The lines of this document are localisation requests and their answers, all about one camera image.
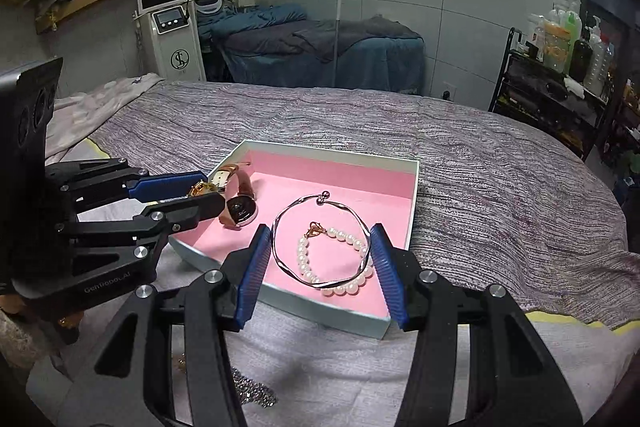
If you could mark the row of bottles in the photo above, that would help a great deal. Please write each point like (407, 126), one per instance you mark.
(580, 52)

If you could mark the wall socket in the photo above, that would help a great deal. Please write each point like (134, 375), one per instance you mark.
(449, 91)

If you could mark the black trolley cart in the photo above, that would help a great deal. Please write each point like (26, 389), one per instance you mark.
(511, 77)

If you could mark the white beauty machine with screen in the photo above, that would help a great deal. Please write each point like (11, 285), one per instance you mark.
(174, 52)

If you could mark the rose gold wrist watch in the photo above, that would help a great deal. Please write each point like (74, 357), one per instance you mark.
(240, 210)

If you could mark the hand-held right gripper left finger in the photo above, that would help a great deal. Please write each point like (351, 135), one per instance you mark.
(252, 274)

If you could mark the silver twisted bangle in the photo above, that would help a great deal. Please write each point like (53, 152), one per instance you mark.
(325, 194)

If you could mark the white towel with yellow trim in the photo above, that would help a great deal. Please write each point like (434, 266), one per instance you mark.
(325, 372)

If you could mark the grey striped bed blanket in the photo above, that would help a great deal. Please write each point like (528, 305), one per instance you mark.
(460, 147)

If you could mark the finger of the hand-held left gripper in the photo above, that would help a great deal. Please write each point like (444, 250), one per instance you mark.
(190, 209)
(165, 187)

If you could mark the massage bed with blue cover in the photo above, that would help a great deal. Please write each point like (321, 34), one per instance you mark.
(320, 57)

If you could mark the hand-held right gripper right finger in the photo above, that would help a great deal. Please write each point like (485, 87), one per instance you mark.
(383, 268)

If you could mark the pale floral bed sheet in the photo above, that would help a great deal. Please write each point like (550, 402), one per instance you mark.
(105, 99)

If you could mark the white floor lamp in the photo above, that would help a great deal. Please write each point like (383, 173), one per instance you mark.
(342, 7)

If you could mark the pink lined jewelry box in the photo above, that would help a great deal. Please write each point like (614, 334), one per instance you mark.
(330, 174)

